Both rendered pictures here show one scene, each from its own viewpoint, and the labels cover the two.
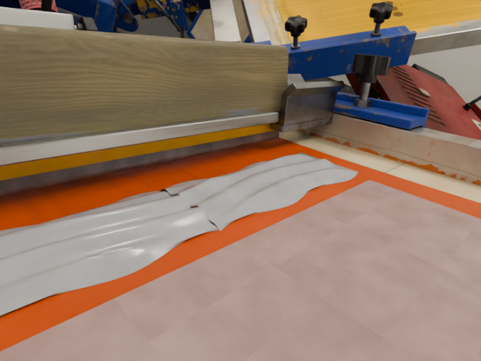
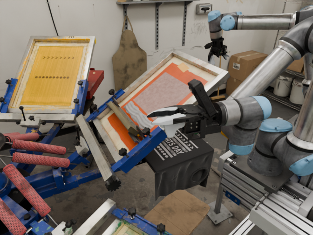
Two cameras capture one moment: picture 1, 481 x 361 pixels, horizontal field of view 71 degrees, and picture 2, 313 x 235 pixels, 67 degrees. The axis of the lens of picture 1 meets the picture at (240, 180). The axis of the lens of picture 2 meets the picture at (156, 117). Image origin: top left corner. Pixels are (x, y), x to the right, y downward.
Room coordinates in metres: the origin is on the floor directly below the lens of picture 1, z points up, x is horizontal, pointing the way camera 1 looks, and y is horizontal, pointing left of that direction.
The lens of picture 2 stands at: (-0.69, 1.01, 2.00)
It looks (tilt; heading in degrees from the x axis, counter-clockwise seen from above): 31 degrees down; 305
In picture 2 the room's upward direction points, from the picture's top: straight up
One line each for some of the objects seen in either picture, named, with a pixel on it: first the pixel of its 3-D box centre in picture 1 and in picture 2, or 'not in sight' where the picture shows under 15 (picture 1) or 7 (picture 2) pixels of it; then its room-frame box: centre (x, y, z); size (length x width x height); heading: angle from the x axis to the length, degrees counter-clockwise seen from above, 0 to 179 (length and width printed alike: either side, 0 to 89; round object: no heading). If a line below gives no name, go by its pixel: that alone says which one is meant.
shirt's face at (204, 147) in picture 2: not in sight; (169, 142); (0.03, -0.20, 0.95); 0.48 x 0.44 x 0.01; 63
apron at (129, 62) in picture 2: not in sight; (129, 54); (1.55, -1.52, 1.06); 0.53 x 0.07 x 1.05; 63
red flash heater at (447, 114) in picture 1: (426, 110); (76, 82); (1.31, -0.40, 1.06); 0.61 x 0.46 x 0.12; 123
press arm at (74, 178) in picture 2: not in sight; (105, 170); (0.26, 0.24, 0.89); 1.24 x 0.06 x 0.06; 63
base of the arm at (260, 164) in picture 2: not in sight; (267, 155); (-0.63, 0.05, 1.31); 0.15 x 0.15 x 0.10
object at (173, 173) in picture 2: not in sight; (181, 174); (-0.13, -0.11, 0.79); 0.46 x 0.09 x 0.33; 63
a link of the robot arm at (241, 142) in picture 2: not in sight; (239, 134); (-0.55, 0.32, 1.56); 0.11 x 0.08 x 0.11; 141
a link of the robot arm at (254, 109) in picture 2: not in sight; (248, 110); (-0.56, 0.33, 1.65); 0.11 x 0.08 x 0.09; 51
